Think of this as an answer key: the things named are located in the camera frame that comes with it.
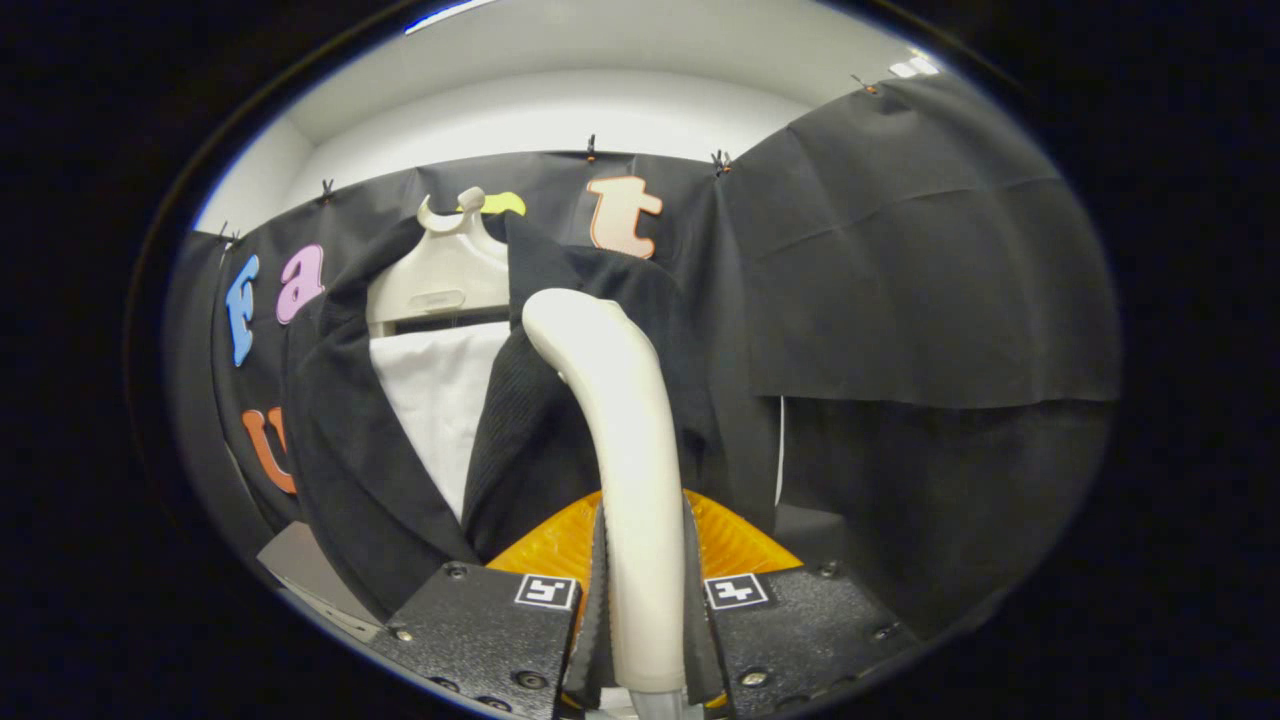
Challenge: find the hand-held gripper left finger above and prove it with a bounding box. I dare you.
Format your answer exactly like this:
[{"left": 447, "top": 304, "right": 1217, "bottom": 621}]
[{"left": 365, "top": 488, "right": 611, "bottom": 720}]

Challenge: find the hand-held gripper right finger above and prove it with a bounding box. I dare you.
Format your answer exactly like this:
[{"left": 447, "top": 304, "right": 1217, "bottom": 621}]
[{"left": 683, "top": 488, "right": 926, "bottom": 716}]

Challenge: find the white garment steamer head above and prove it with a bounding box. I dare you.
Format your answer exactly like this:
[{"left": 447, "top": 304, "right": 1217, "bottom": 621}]
[{"left": 522, "top": 288, "right": 691, "bottom": 696}]

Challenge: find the white shirt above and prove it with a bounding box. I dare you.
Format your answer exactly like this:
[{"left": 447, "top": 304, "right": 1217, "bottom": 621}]
[{"left": 368, "top": 320, "right": 513, "bottom": 521}]

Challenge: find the black jacket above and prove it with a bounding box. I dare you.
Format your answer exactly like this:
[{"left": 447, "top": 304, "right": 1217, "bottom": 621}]
[{"left": 282, "top": 212, "right": 781, "bottom": 621}]

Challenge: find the white clothes hanger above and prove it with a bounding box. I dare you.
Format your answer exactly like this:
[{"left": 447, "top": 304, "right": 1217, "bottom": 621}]
[{"left": 365, "top": 186, "right": 513, "bottom": 339}]

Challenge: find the grey cabinet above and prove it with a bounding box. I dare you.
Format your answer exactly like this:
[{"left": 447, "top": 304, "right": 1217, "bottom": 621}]
[{"left": 257, "top": 520, "right": 386, "bottom": 643}]

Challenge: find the black backdrop cloth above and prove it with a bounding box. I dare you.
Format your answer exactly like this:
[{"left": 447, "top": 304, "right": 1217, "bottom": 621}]
[{"left": 165, "top": 75, "right": 1121, "bottom": 641}]

